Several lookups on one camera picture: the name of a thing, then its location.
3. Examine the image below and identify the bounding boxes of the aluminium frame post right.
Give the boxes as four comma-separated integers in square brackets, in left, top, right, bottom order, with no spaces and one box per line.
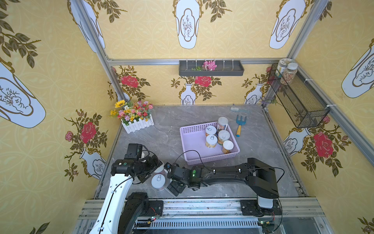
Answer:
[262,0,329,103]

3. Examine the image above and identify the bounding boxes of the pink flower on shelf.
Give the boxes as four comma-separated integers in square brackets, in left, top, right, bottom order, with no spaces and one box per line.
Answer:
[202,60,217,71]

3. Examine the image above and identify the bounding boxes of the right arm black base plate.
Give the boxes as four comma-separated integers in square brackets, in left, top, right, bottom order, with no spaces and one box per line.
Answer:
[240,199,282,217]

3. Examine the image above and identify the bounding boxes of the aluminium front rail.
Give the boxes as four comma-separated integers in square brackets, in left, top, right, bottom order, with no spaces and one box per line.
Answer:
[78,197,325,219]

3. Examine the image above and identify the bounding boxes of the purple perforated plastic basket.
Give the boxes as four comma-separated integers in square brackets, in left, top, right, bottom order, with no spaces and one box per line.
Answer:
[180,122,241,165]

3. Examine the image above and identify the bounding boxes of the blue yellow label can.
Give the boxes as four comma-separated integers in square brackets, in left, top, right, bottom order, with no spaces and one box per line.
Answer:
[217,117,228,133]

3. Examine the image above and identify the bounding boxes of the teal brush white bristles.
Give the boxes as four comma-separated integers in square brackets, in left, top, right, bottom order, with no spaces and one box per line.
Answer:
[230,106,250,114]

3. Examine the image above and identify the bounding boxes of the jar with white lid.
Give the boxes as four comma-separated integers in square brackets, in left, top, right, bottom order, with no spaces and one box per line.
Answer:
[280,62,298,85]

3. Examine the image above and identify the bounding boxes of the aluminium back crossbar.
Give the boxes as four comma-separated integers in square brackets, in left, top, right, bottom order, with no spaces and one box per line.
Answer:
[107,58,288,66]

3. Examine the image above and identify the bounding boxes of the flowers in white fence planter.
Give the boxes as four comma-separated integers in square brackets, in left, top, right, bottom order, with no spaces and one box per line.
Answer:
[110,100,154,134]

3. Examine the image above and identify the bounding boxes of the black wire mesh basket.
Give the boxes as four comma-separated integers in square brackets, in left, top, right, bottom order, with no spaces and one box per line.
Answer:
[268,64,331,128]

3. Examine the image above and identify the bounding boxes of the dark grey wall shelf tray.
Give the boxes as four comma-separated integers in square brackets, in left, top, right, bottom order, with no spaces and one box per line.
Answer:
[179,59,244,77]

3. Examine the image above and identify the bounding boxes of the blue yellow garden fork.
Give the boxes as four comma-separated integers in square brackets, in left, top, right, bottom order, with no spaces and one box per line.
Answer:
[236,115,247,137]

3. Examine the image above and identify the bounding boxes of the jar with patterned lid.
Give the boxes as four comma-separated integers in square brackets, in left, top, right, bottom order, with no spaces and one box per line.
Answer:
[275,58,293,77]

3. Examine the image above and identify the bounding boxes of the aluminium frame post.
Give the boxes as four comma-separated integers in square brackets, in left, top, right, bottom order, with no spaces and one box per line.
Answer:
[262,0,329,103]
[68,1,129,101]

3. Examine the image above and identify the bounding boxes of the white-lid can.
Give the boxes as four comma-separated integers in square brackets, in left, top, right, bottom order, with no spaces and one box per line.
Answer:
[222,140,234,154]
[205,125,217,136]
[154,164,165,174]
[151,174,167,191]
[206,135,218,149]
[218,130,230,145]

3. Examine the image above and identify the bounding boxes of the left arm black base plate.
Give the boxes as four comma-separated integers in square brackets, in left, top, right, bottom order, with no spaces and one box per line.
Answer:
[140,200,164,217]

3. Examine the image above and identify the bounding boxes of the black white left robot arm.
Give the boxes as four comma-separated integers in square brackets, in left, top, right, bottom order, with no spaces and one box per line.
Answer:
[90,143,162,234]

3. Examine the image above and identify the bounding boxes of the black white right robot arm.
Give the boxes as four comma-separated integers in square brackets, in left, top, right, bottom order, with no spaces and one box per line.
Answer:
[164,158,279,210]

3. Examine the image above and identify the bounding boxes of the aluminium frame post left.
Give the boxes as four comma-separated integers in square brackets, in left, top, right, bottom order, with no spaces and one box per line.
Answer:
[68,1,129,101]

